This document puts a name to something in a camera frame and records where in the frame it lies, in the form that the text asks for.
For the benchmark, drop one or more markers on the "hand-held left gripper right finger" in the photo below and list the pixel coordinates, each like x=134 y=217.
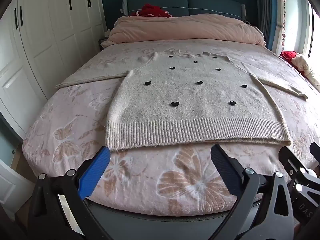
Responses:
x=225 y=171

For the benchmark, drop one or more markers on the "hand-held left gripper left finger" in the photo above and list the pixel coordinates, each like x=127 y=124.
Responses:
x=95 y=173

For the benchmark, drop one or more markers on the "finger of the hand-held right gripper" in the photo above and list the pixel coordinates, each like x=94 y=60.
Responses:
x=290 y=160
x=315 y=151

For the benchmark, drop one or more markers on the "beige sweater with black hearts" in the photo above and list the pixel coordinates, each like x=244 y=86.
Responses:
x=187 y=100

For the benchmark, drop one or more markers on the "butterfly printed blanket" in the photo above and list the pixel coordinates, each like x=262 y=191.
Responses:
x=150 y=175

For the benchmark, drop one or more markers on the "cream cloth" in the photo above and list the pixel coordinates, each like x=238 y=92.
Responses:
x=307 y=70

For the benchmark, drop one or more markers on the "white door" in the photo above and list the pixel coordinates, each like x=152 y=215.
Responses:
x=12 y=187

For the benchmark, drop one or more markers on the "small red cloth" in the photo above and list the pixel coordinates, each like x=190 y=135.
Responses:
x=287 y=56

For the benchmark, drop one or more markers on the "grey curtain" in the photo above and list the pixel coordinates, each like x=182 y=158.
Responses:
x=265 y=17

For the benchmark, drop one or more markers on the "white wardrobe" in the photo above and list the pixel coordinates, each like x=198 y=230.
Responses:
x=50 y=35

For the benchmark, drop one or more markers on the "pink duvet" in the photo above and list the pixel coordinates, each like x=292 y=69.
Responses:
x=187 y=27

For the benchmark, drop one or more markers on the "teal upholstered headboard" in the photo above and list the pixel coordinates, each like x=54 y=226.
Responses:
x=207 y=5

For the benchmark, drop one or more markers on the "red cloth bundle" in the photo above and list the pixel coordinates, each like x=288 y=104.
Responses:
x=150 y=10

